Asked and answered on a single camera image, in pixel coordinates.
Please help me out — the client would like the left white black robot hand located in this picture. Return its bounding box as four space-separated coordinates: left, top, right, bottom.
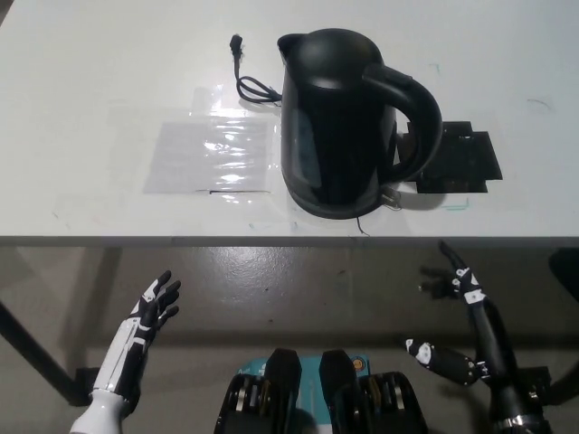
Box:
91 269 183 404

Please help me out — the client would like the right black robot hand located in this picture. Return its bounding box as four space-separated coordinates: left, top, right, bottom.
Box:
404 241 547 424

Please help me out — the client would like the black power cable with plug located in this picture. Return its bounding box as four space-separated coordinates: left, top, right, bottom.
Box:
229 33 285 109

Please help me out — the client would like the black electric kettle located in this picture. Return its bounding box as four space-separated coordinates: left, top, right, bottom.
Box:
276 28 445 214

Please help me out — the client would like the black table leg with foot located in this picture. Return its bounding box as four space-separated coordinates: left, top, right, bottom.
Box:
0 298 101 408
523 347 579 407

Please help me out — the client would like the clear taped plastic sheet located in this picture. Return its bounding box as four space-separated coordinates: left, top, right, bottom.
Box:
143 84 280 197

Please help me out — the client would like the black round kettle base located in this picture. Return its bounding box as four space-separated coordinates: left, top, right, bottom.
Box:
289 187 386 222

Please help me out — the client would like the black square mat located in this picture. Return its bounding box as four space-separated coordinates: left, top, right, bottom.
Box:
394 120 506 195

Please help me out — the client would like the black table frame bar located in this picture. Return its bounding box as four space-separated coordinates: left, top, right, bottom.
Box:
546 250 579 304

